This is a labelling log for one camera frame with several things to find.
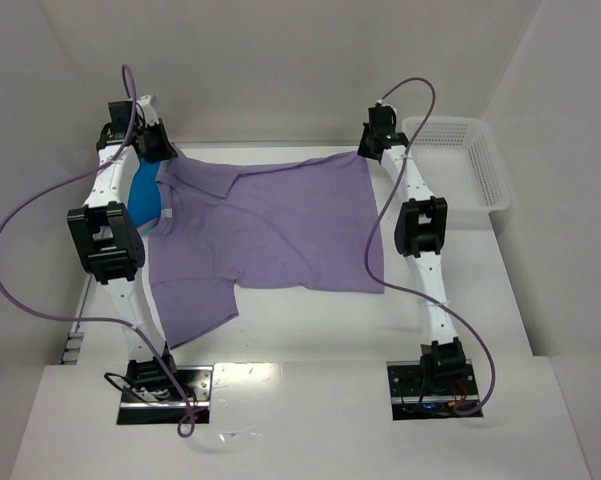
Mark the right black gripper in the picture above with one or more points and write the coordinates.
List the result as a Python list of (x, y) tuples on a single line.
[(371, 146)]

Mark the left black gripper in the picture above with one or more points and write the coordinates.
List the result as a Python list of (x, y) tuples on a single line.
[(156, 145)]

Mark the purple polo shirt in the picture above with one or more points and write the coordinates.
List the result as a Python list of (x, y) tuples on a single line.
[(271, 226)]

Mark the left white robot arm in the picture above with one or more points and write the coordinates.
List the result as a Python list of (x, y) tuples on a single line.
[(111, 249)]

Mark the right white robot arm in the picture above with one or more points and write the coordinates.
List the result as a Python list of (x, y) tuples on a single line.
[(419, 236)]

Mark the blue folded shirt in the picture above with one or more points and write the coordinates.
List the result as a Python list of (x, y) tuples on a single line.
[(144, 202)]

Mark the white plastic basket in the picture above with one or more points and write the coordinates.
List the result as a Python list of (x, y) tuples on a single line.
[(460, 161)]

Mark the pink folded shirt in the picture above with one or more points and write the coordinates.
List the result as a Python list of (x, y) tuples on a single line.
[(149, 229)]

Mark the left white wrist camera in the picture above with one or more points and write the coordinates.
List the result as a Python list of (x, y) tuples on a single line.
[(147, 111)]

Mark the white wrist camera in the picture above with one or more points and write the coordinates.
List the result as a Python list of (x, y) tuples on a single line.
[(384, 102), (147, 111)]

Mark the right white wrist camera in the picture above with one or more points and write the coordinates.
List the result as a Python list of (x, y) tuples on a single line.
[(384, 102)]

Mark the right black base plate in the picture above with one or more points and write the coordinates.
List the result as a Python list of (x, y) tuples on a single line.
[(415, 395)]

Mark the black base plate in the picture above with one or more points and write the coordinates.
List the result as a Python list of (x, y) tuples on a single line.
[(140, 405), (415, 395)]

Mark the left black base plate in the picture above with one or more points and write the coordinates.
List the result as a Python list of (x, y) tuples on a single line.
[(140, 405)]

